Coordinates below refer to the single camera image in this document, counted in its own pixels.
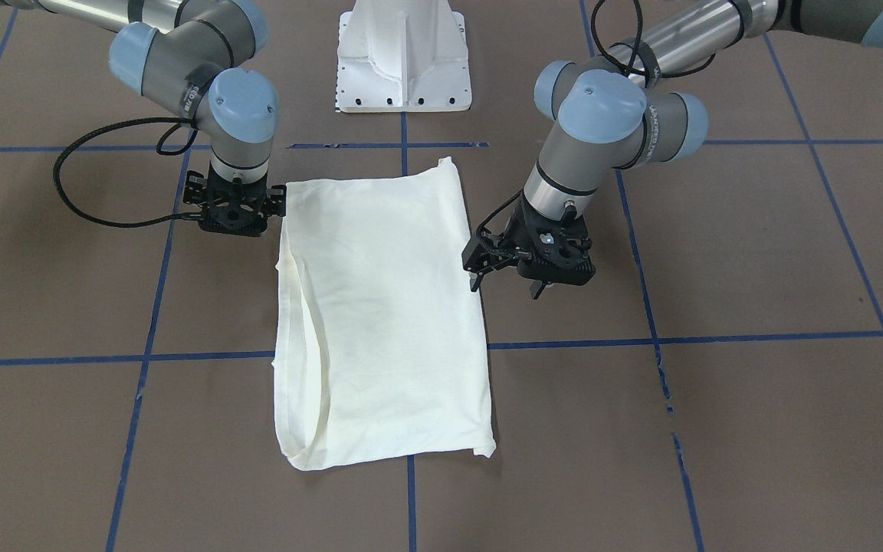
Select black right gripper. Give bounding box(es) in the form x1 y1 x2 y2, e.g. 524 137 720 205
200 169 287 237

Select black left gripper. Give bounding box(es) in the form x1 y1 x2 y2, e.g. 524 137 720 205
461 192 596 301

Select cream long-sleeve Twinkle shirt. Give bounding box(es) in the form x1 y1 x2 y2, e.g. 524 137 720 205
273 157 497 471

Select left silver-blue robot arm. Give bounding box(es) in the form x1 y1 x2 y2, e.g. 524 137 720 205
463 1 883 298

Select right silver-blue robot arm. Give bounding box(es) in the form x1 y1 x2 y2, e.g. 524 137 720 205
9 1 285 237

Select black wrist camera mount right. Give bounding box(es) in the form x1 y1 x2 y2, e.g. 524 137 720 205
182 170 287 238

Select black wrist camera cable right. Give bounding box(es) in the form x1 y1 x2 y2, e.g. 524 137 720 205
52 117 205 229

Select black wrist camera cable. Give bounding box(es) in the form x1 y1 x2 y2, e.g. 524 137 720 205
589 0 718 81
52 117 205 229

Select white camera post with base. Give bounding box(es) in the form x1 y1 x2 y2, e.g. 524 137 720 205
334 1 473 114

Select black wrist camera cable left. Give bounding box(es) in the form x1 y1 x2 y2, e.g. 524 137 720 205
589 0 718 81

